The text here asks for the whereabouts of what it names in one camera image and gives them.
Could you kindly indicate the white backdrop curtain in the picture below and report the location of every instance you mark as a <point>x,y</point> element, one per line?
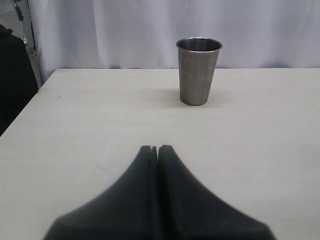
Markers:
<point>142,34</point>

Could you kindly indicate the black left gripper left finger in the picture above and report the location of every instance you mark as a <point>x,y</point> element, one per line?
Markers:
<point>127,210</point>

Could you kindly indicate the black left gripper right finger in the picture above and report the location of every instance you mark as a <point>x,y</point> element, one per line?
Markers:
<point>192,212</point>

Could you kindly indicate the light stand at left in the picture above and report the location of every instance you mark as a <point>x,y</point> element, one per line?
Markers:
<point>21,17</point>

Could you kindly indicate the dark object at left edge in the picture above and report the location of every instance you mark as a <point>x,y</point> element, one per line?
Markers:
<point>18,83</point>

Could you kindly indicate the stainless steel cup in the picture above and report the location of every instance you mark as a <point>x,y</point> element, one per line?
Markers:
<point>197,60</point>

